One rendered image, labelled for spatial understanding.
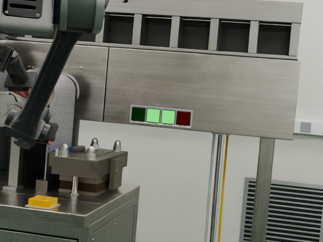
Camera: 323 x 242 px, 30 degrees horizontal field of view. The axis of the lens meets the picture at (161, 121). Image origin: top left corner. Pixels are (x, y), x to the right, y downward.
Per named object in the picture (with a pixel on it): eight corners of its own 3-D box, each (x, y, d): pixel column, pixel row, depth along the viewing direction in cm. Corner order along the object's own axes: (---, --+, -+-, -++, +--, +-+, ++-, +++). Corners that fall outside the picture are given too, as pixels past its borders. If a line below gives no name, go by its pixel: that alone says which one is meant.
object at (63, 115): (45, 158, 212) (49, 105, 211) (69, 152, 235) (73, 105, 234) (46, 158, 212) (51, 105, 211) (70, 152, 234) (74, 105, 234)
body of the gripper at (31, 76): (33, 90, 199) (26, 75, 193) (5, 89, 201) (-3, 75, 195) (39, 75, 202) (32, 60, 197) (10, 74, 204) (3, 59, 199)
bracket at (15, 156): (2, 189, 207) (8, 101, 206) (10, 187, 213) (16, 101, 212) (15, 191, 206) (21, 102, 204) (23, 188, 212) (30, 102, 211)
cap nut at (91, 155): (83, 159, 206) (84, 145, 206) (87, 158, 210) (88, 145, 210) (93, 160, 206) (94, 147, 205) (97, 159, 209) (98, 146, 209)
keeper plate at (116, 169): (108, 189, 220) (110, 159, 219) (116, 185, 230) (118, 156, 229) (115, 190, 219) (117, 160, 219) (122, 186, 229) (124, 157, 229)
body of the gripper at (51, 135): (54, 142, 204) (47, 133, 198) (26, 139, 206) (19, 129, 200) (59, 126, 207) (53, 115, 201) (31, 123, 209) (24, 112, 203)
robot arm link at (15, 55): (9, 64, 189) (21, 52, 191) (-7, 57, 192) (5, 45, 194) (16, 78, 194) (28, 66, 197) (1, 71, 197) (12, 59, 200)
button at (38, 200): (27, 206, 184) (28, 198, 184) (37, 202, 191) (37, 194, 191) (48, 209, 183) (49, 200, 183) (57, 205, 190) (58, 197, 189)
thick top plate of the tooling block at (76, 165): (51, 173, 207) (52, 156, 206) (89, 162, 246) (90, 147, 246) (95, 178, 203) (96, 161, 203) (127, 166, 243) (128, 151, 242)
